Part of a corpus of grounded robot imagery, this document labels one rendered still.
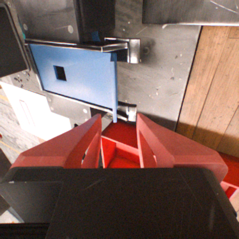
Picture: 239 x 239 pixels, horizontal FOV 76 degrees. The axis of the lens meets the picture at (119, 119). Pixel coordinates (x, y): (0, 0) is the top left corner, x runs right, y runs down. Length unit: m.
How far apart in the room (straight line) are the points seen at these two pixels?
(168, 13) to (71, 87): 0.15
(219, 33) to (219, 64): 0.04
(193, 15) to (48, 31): 0.17
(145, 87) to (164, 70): 0.04
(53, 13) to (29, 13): 0.04
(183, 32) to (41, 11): 0.18
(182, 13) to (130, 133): 0.20
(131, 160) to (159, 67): 0.24
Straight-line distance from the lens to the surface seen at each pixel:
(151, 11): 0.23
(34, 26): 0.26
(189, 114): 0.28
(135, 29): 0.26
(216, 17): 0.22
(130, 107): 0.20
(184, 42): 0.24
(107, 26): 0.26
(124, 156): 0.40
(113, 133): 0.30
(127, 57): 0.17
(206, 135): 0.30
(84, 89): 0.22
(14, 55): 0.46
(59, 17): 0.22
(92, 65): 0.20
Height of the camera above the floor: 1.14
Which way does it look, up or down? 45 degrees down
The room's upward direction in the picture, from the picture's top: 137 degrees counter-clockwise
